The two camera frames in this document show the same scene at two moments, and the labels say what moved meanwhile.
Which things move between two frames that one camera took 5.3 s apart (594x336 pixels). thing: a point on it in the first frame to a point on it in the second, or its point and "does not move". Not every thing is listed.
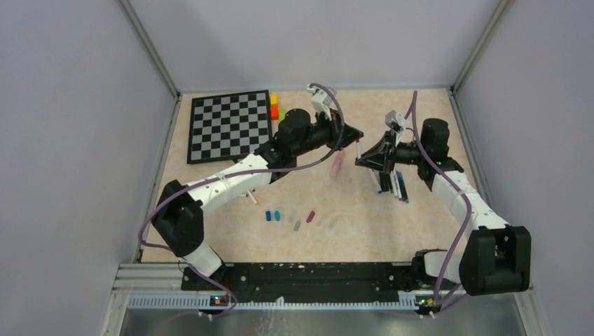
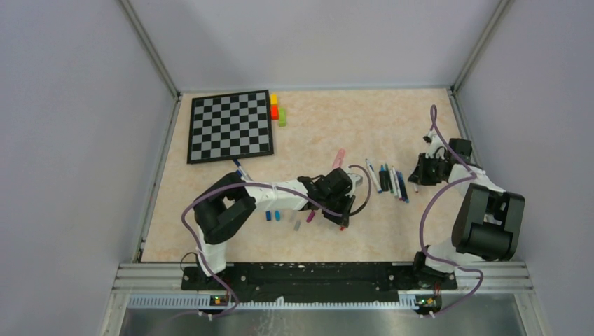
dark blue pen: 400,178 does not move
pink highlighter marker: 337,164 does not move
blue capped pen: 403,186 does not move
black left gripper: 339,132 to 342,220
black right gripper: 379,157 to 419,176
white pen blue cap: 376,180 does not move
